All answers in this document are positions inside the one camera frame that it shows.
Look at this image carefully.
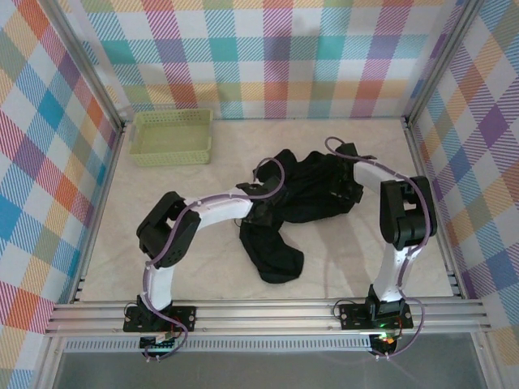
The aluminium corner post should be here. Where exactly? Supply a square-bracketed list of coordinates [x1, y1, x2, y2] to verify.
[38, 0, 127, 133]
[402, 0, 487, 129]

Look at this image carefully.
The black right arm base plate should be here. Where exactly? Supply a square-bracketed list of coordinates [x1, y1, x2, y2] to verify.
[337, 301, 415, 331]

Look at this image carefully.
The green plastic basket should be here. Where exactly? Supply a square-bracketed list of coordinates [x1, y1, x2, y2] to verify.
[127, 108, 215, 168]

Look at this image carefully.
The slotted grey cable duct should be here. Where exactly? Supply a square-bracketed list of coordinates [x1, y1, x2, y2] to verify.
[63, 338, 373, 354]

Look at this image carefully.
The aluminium table side rail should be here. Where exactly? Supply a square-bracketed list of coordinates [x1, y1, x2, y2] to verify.
[69, 121, 127, 305]
[401, 116, 467, 301]

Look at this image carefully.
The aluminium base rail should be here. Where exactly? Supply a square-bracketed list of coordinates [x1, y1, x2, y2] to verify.
[43, 297, 492, 338]

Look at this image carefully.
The grey metal base panel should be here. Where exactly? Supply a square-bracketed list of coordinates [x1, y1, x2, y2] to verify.
[52, 351, 487, 389]

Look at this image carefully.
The aluminium frame leg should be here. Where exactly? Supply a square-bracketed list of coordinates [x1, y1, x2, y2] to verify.
[472, 330, 510, 389]
[34, 336, 68, 389]

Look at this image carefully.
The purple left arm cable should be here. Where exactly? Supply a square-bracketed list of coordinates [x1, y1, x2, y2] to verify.
[141, 156, 287, 362]

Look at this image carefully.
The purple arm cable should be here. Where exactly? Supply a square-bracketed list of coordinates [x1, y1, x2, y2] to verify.
[141, 156, 287, 362]
[324, 135, 431, 361]

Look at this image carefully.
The black t-shirt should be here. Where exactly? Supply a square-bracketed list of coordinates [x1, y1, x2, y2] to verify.
[237, 148, 365, 284]

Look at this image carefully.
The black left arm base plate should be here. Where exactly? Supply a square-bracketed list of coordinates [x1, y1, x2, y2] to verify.
[122, 305, 199, 334]

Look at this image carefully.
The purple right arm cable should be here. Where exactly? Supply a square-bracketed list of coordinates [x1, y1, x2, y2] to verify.
[324, 135, 431, 361]

